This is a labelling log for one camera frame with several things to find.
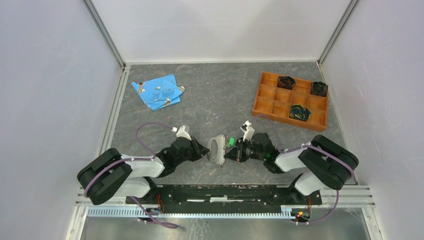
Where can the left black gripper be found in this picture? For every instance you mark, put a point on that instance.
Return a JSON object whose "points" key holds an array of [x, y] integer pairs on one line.
{"points": [[201, 150]]}

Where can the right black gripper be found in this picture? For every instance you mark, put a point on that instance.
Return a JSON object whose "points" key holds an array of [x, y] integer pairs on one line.
{"points": [[232, 154]]}

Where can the key with green tag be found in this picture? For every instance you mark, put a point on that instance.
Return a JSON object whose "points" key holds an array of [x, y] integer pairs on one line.
{"points": [[231, 142]]}

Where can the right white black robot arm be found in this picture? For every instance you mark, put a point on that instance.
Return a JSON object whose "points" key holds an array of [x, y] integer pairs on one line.
{"points": [[328, 164]]}

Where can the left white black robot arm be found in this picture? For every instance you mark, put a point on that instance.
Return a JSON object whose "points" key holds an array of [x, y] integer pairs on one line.
{"points": [[113, 174]]}

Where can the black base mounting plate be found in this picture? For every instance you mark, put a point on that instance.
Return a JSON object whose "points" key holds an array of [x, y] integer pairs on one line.
{"points": [[225, 198]]}

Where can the orange compartment tray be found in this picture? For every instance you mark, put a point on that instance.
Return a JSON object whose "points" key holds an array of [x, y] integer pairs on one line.
{"points": [[276, 102]]}

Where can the blue yellow rolled item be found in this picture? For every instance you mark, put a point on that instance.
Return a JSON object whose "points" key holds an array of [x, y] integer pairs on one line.
{"points": [[299, 112]]}

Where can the blue patterned cloth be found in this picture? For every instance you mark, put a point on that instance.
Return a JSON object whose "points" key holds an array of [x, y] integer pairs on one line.
{"points": [[159, 92]]}

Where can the black rolled item red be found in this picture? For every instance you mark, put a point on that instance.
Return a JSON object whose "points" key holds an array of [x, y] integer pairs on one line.
{"points": [[286, 82]]}

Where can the black rolled item corner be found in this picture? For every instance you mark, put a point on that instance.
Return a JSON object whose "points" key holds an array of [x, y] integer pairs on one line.
{"points": [[319, 89]]}

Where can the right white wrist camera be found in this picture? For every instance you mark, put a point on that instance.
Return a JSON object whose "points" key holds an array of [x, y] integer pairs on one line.
{"points": [[248, 131]]}

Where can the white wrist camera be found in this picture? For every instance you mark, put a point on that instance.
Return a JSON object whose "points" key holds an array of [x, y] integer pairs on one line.
{"points": [[182, 132], [248, 131]]}

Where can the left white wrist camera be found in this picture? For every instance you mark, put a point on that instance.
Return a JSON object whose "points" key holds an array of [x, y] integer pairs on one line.
{"points": [[182, 132]]}

